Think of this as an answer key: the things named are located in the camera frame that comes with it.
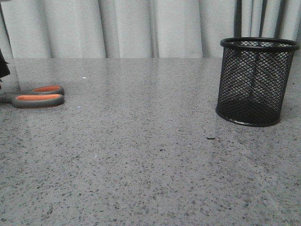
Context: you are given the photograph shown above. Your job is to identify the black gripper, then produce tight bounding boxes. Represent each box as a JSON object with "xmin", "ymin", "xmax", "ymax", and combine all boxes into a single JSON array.
[{"xmin": 0, "ymin": 50, "xmax": 10, "ymax": 83}]

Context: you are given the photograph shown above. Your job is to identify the grey orange scissors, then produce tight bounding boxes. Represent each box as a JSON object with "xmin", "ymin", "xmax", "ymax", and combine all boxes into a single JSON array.
[{"xmin": 0, "ymin": 85, "xmax": 64, "ymax": 108}]

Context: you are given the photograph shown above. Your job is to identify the white curtain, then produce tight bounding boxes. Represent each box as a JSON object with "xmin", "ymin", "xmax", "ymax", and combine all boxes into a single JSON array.
[{"xmin": 0, "ymin": 0, "xmax": 301, "ymax": 58}]

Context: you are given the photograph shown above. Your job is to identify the black mesh pencil cup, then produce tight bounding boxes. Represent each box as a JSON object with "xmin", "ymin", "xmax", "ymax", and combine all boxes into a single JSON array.
[{"xmin": 216, "ymin": 37, "xmax": 300, "ymax": 127}]

